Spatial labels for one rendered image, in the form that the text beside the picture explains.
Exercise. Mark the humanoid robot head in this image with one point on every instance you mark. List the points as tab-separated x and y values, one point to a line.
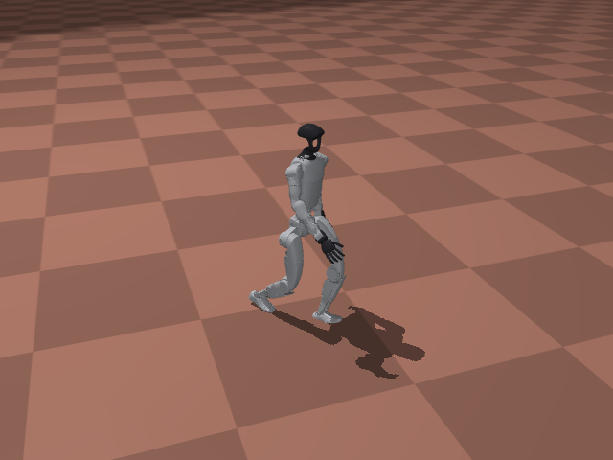
311	132

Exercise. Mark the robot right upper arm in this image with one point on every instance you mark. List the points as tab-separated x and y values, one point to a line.
294	174

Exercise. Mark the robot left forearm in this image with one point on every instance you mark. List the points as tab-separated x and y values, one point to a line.
319	207

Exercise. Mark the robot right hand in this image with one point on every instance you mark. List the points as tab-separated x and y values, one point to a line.
329	246

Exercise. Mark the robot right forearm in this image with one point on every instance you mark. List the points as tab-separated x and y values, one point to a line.
305	217

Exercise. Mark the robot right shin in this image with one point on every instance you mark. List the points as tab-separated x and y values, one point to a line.
275	290

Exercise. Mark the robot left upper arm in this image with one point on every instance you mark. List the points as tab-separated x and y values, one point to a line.
325	158

